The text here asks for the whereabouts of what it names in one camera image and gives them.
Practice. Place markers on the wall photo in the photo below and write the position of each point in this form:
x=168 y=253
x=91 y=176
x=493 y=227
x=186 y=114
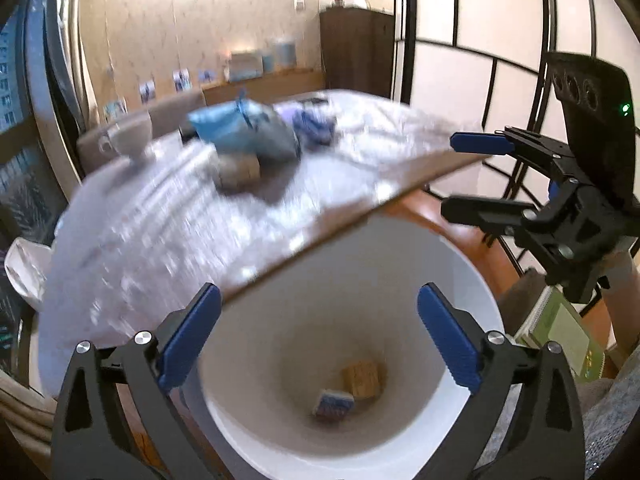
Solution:
x=182 y=80
x=205 y=76
x=115 y=110
x=147 y=92

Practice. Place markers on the person's grey clothing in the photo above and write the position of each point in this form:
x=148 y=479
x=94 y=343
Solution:
x=610 y=425

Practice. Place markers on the grey plastic bag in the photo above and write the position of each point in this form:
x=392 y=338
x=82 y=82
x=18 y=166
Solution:
x=277 y=137

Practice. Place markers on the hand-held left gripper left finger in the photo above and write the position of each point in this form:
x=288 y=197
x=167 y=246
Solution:
x=192 y=330

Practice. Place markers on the grey brown bench backrest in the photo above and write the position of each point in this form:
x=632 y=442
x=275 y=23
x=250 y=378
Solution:
x=170 y=110

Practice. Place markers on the wide light blue box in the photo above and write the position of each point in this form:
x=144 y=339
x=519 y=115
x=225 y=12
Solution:
x=285 y=54

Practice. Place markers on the small blue white box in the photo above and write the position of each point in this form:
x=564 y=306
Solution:
x=332 y=404

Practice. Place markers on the person's right forearm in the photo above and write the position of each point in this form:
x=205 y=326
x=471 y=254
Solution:
x=622 y=300

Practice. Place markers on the green book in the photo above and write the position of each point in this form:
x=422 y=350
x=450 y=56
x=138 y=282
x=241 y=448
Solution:
x=570 y=330

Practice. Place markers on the clear plastic table cover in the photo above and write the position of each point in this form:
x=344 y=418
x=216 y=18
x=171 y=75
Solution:
x=150 y=240

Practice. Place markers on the white footed cup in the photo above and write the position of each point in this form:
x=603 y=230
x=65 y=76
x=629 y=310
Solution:
x=131 y=135

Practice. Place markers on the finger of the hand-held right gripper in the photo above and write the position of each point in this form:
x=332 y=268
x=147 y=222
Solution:
x=475 y=142
x=475 y=212

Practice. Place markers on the blue plastic bag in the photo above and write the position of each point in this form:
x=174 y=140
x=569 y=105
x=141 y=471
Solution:
x=222 y=122

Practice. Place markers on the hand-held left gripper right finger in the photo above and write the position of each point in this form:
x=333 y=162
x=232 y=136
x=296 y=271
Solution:
x=450 y=345

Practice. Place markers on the white plastic bin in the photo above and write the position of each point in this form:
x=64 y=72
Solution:
x=400 y=270

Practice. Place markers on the narrow light blue box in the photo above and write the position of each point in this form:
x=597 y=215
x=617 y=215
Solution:
x=268 y=63

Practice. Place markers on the dark wooden cabinet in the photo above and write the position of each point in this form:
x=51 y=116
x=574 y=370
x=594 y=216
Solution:
x=357 y=50

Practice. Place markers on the purple blue cloth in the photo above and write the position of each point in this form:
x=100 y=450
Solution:
x=314 y=127

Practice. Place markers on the black framed room divider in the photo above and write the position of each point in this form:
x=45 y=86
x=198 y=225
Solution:
x=410 y=20

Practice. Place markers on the wooden wall ledge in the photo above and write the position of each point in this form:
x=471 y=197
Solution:
x=280 y=82

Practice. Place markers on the beige round object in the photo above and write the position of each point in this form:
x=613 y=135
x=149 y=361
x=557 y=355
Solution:
x=239 y=171

